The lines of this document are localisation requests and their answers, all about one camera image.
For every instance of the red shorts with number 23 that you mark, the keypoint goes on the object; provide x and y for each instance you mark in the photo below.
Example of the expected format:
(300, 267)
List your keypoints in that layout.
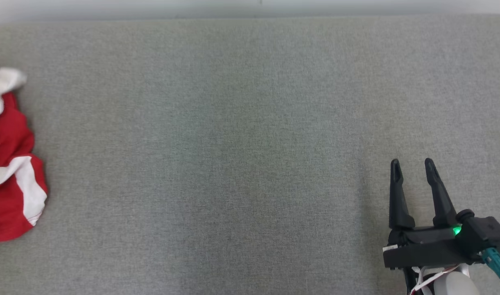
(8, 135)

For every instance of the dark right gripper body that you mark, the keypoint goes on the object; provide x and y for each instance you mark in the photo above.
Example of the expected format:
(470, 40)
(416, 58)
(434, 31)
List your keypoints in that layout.
(430, 246)

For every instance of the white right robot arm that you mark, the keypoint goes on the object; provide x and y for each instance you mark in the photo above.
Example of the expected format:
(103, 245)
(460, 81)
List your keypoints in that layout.
(452, 284)

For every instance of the grey fabric sofa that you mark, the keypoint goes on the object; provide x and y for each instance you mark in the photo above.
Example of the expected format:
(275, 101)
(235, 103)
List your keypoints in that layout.
(233, 164)

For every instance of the teal connector on right gripper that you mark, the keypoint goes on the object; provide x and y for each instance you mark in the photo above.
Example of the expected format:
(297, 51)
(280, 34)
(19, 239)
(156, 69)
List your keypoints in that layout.
(495, 262)

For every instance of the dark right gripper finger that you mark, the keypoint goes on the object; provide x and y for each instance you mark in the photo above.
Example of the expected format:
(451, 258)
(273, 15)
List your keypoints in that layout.
(398, 205)
(441, 200)

